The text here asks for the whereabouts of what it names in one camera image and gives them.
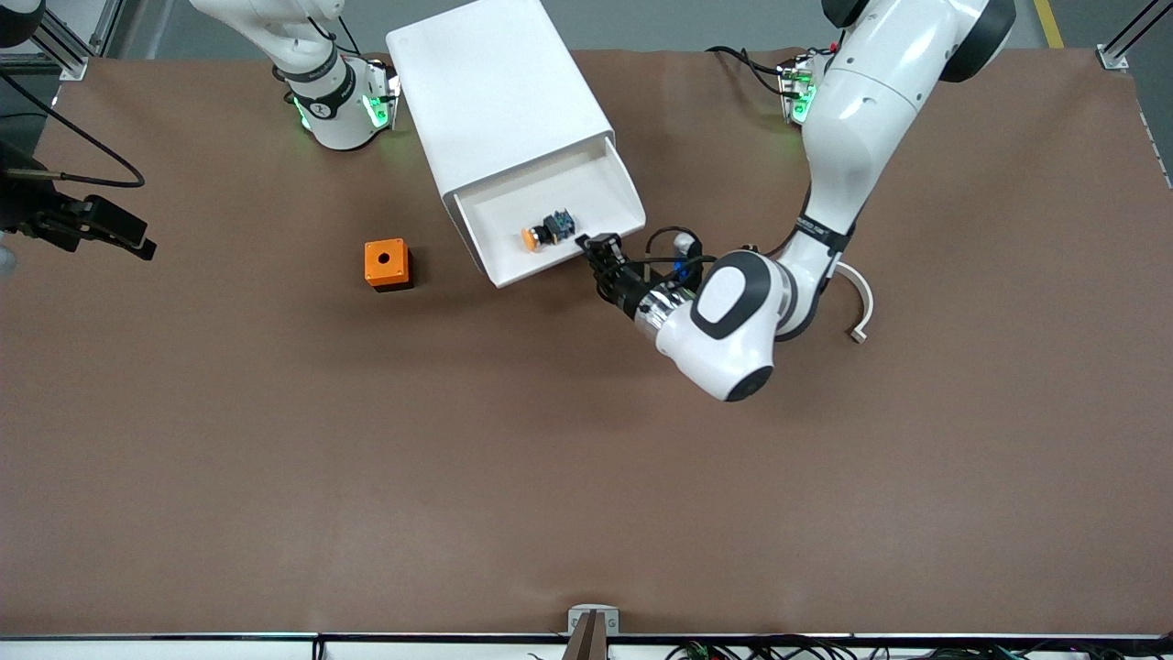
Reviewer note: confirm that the white table edge rail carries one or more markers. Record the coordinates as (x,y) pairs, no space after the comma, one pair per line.
(183,646)

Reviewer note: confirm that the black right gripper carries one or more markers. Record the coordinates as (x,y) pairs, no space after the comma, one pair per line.
(27,213)

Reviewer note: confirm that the grey mount bracket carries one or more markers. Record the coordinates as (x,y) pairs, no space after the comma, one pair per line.
(577,619)

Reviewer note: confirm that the orange push button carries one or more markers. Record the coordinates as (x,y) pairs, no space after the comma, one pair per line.
(541,234)

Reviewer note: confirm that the green lit control box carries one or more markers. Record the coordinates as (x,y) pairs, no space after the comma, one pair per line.
(799,92)
(380,96)

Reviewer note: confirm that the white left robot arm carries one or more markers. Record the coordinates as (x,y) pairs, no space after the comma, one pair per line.
(871,110)

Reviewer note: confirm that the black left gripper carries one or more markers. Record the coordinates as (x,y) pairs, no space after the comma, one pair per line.
(626,286)

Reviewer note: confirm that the tan slanted bar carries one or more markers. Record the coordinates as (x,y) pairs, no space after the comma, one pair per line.
(588,642)

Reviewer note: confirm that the orange box with hole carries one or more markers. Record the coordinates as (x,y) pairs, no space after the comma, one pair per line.
(385,261)

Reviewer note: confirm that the white plastic drawer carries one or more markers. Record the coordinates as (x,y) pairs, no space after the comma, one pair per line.
(513,197)

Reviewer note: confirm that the brown table mat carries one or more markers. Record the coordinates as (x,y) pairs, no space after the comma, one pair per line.
(550,458)

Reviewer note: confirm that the aluminium frame profile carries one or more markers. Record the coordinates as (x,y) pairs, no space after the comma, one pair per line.
(1113,57)
(69,50)

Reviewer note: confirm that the white drawer cabinet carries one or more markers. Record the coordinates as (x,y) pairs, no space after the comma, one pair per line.
(486,92)

